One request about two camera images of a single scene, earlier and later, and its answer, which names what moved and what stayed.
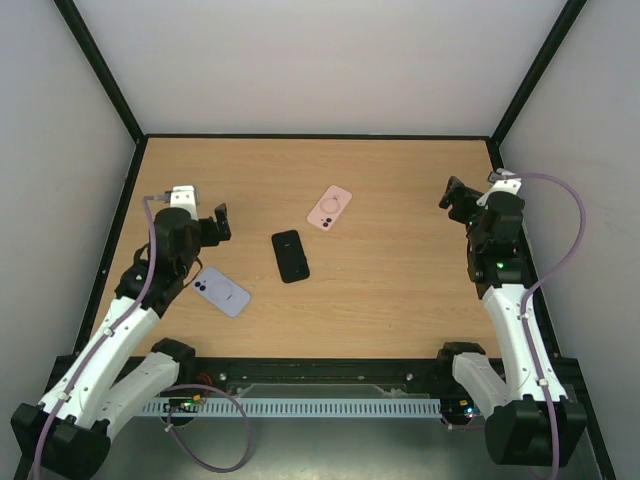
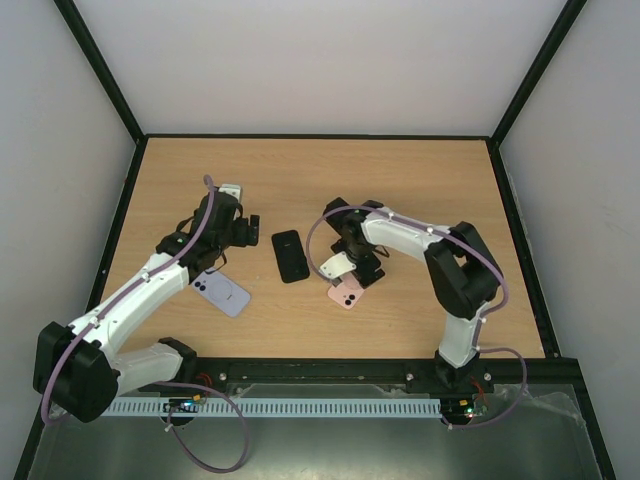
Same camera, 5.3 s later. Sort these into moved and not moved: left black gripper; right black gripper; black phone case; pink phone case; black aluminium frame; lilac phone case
Moved: right black gripper; left black gripper; pink phone case
Not moved: lilac phone case; black aluminium frame; black phone case
